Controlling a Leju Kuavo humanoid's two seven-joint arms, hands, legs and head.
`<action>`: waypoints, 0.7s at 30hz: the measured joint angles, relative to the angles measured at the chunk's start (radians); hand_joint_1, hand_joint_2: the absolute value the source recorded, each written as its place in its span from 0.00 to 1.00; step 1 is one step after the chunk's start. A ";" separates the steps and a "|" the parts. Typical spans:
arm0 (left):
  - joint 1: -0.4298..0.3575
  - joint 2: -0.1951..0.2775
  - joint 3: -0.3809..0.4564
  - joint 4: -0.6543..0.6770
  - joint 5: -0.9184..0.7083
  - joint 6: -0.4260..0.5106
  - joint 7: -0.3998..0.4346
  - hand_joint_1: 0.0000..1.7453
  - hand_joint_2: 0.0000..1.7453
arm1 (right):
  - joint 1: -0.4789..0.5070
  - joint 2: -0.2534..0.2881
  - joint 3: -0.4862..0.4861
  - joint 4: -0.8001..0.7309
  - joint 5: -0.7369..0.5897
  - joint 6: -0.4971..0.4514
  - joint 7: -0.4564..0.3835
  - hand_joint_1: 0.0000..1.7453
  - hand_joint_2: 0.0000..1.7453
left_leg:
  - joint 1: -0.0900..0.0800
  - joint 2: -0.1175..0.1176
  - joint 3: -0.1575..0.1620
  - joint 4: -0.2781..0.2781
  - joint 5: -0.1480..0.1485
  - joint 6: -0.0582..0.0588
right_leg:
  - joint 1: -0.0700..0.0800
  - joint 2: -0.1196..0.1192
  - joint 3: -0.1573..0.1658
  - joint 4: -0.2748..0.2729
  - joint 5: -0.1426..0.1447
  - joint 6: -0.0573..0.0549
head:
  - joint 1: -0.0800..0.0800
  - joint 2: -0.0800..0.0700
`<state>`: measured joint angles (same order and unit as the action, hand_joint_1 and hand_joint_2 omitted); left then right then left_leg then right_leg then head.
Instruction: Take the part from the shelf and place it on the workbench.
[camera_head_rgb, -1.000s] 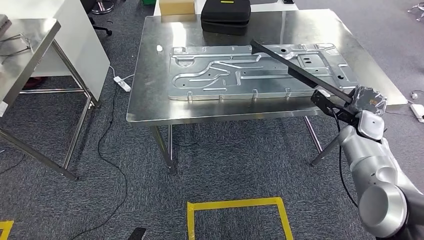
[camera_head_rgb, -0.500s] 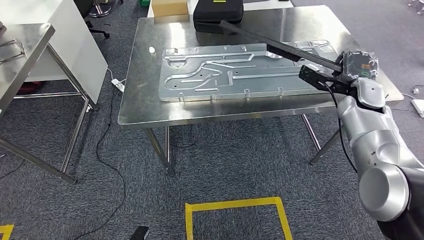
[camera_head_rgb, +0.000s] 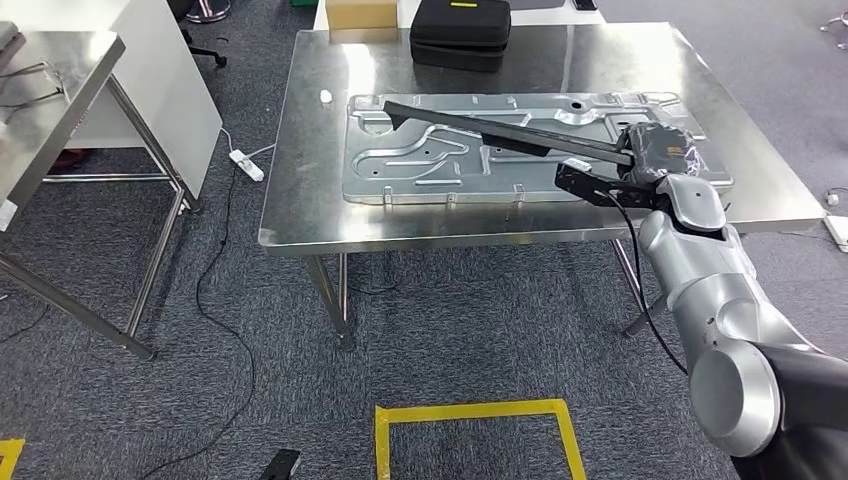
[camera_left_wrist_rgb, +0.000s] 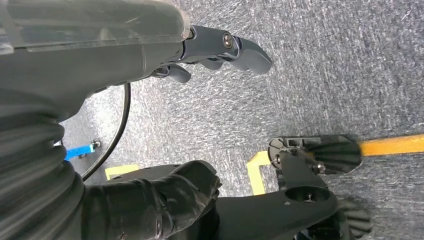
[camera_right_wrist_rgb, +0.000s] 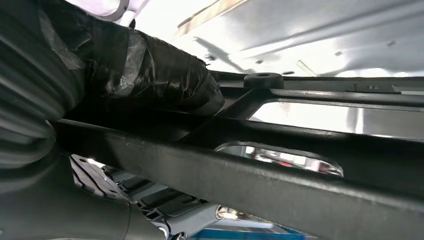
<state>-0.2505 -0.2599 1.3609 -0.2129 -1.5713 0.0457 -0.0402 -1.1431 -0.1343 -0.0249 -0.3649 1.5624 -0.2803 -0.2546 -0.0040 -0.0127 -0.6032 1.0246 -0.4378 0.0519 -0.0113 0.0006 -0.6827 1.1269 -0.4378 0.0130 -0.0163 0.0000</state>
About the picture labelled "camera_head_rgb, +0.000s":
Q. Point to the long black plastic part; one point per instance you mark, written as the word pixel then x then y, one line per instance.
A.
pixel 490 129

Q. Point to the brown cardboard box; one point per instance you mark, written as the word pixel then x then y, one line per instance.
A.
pixel 361 13

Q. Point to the black zipper case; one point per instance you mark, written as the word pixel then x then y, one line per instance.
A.
pixel 460 26

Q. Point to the small white lump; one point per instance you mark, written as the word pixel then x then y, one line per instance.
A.
pixel 325 97

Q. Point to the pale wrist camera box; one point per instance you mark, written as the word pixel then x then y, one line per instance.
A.
pixel 578 165

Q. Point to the black robot bracket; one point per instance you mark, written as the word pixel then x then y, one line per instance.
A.
pixel 279 465

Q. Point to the stainless steel side table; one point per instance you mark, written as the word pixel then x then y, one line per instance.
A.
pixel 60 106

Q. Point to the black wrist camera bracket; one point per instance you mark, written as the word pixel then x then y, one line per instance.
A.
pixel 590 185

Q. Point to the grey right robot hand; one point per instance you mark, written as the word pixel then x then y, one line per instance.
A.
pixel 659 152

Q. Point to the red floor object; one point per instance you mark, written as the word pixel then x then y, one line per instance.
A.
pixel 66 159

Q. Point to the black phone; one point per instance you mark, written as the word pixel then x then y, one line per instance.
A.
pixel 585 4

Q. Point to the black office chair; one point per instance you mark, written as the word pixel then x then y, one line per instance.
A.
pixel 199 50

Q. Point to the white table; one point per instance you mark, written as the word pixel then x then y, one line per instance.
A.
pixel 550 14

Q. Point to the chrome round base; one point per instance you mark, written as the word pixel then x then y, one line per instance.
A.
pixel 210 10

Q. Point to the stamped sheet metal panel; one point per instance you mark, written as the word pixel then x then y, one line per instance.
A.
pixel 424 179

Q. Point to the white power strip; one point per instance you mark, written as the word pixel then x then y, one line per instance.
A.
pixel 838 233
pixel 246 166

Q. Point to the stainless steel workbench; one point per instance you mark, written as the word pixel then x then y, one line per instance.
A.
pixel 305 199

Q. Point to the green crate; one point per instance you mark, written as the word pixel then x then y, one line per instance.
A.
pixel 303 2

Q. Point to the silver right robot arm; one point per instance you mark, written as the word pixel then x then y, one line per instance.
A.
pixel 715 305

